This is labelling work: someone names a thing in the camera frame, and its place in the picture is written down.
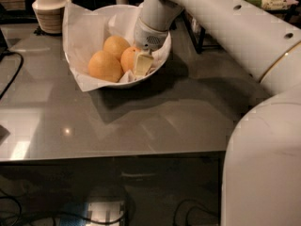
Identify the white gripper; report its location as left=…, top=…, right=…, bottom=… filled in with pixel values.
left=134, top=18, right=168, bottom=78

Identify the orange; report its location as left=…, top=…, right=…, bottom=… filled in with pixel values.
left=87, top=51, right=123, bottom=83
left=103, top=36, right=130, bottom=60
left=120, top=46, right=140, bottom=73

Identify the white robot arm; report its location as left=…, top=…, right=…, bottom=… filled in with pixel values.
left=135, top=0, right=301, bottom=226

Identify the white bowl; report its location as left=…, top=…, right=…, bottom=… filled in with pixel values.
left=64, top=4, right=173, bottom=89

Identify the stack of paper bowls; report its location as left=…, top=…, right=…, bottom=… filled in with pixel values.
left=32, top=0, right=68, bottom=34

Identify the black cable on table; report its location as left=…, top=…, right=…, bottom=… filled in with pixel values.
left=0, top=50, right=24, bottom=101

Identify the black wire snack rack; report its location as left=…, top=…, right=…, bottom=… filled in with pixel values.
left=182, top=5, right=297, bottom=54

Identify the black floor cable right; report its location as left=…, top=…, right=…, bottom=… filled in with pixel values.
left=172, top=199, right=220, bottom=226

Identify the black floor cable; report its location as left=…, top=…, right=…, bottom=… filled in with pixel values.
left=0, top=188, right=130, bottom=226
left=172, top=199, right=220, bottom=226

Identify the black floor cable left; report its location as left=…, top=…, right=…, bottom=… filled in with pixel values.
left=0, top=188, right=130, bottom=226

